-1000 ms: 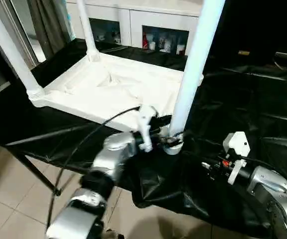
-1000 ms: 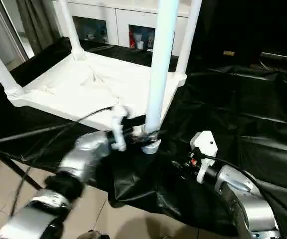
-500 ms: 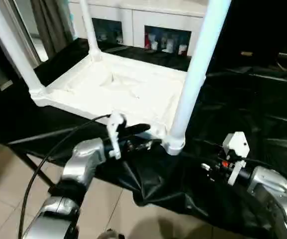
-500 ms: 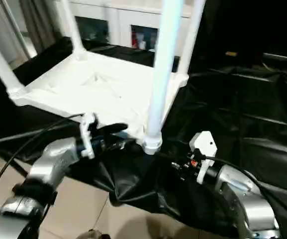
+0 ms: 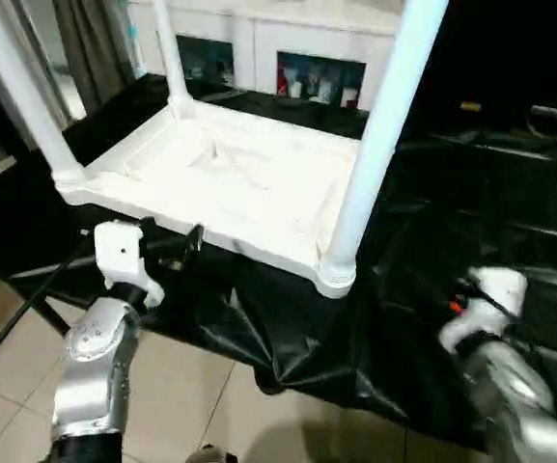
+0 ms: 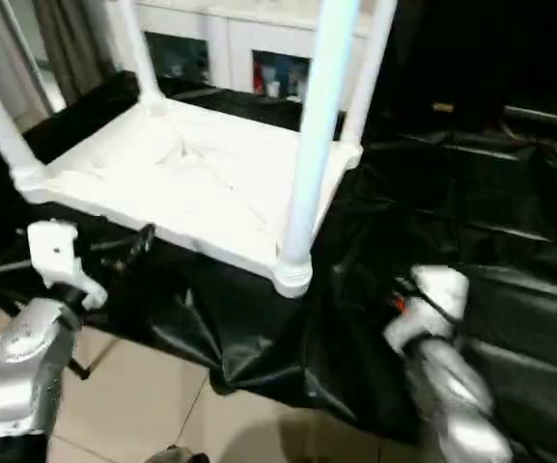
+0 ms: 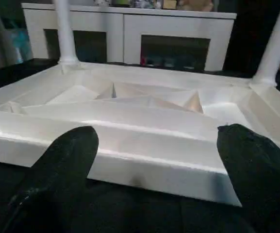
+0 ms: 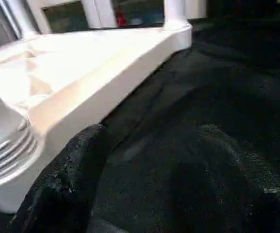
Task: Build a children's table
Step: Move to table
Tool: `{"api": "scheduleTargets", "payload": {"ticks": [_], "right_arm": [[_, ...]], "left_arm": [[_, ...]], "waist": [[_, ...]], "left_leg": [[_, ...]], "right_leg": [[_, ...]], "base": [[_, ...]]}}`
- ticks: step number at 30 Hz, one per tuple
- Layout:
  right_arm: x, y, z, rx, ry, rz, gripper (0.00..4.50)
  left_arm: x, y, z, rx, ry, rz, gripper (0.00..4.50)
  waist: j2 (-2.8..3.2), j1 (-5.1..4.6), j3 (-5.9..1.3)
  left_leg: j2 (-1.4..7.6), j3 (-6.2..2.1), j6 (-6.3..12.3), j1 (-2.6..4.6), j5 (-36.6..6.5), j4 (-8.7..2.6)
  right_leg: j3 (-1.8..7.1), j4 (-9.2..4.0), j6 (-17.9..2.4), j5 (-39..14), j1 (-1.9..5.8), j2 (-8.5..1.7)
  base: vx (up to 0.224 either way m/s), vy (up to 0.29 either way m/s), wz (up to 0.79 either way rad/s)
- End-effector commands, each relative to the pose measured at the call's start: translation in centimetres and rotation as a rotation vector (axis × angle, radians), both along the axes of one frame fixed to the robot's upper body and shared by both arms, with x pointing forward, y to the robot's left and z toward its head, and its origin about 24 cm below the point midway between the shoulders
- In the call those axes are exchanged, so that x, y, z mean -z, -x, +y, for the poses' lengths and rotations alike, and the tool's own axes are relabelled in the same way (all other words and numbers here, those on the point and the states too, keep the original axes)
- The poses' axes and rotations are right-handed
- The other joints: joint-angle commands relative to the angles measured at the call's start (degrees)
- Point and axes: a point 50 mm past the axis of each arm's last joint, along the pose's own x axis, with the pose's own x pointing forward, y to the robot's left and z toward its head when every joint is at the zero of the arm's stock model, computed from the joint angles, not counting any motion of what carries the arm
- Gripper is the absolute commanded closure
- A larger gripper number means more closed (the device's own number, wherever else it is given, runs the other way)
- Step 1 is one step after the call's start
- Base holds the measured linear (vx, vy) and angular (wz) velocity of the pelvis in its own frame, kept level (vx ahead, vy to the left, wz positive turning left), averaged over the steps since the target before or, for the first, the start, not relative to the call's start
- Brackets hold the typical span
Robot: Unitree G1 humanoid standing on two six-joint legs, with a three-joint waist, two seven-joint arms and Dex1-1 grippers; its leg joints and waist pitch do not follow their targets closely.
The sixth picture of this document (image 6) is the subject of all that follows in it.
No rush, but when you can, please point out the white plastic table top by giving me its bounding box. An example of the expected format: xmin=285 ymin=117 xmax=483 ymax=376
xmin=12 ymin=98 xmax=365 ymax=301

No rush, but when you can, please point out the black shiny mat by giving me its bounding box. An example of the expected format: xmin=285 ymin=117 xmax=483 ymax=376
xmin=0 ymin=69 xmax=557 ymax=463

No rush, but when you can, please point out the grey curtain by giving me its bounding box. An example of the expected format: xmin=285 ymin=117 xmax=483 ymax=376
xmin=34 ymin=0 xmax=116 ymax=106

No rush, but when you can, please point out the black robot foot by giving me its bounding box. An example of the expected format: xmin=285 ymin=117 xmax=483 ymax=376
xmin=151 ymin=443 xmax=212 ymax=463

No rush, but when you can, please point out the long dark metal bar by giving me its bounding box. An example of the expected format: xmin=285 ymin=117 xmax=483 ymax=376
xmin=501 ymin=104 xmax=557 ymax=132

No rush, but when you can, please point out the white glass-door cabinet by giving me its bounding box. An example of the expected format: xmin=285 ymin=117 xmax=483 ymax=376
xmin=106 ymin=0 xmax=376 ymax=103

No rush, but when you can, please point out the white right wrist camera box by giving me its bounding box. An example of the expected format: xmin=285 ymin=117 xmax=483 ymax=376
xmin=382 ymin=263 xmax=471 ymax=354

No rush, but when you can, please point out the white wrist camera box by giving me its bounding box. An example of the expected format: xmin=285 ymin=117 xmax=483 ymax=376
xmin=27 ymin=220 xmax=109 ymax=311
xmin=382 ymin=263 xmax=471 ymax=354

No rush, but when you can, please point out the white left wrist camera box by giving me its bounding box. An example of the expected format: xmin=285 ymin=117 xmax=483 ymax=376
xmin=27 ymin=220 xmax=109 ymax=311

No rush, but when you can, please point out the black table frame leg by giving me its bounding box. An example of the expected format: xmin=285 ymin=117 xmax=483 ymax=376
xmin=67 ymin=336 xmax=121 ymax=383

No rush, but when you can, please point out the glass door with grey frame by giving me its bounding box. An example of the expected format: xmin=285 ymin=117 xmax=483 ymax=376
xmin=0 ymin=0 xmax=68 ymax=127

